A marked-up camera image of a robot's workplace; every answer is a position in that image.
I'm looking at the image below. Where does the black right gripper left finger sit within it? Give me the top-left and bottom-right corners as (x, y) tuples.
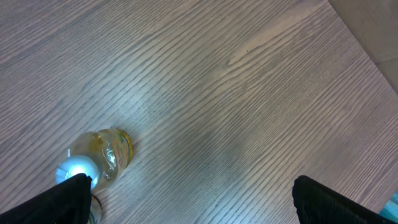
(1, 174), (92, 224)

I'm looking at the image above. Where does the tissue pack white green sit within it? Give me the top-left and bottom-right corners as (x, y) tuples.
(379, 191), (398, 223)

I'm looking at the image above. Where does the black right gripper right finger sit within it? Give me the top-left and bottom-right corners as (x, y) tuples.
(292, 175), (396, 224)

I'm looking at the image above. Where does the yellow oil bottle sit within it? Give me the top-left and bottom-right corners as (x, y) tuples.
(54, 128), (134, 224)

